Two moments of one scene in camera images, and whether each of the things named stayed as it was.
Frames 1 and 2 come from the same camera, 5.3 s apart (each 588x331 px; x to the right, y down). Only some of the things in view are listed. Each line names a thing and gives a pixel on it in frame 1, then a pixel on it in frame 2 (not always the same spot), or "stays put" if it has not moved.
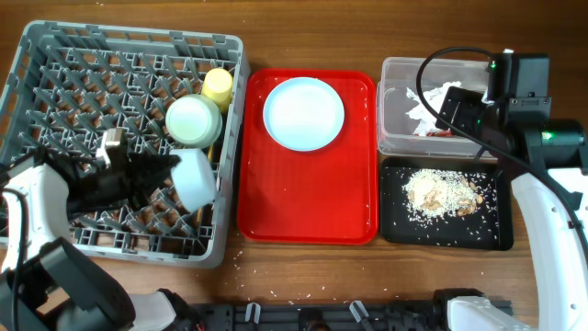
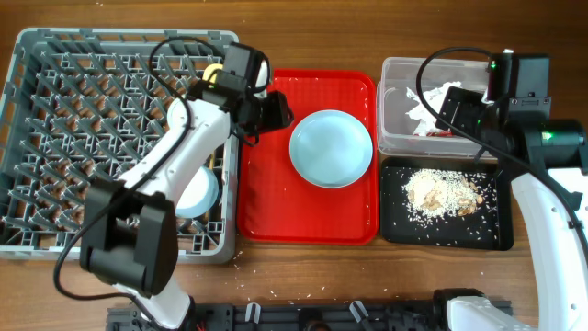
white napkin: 426,120 stays put
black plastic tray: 446,202 stays put
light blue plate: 303,114 -> 331,148
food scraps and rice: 435,193 stays put
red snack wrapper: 446,133 stays put
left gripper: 146,183 -> 283,116
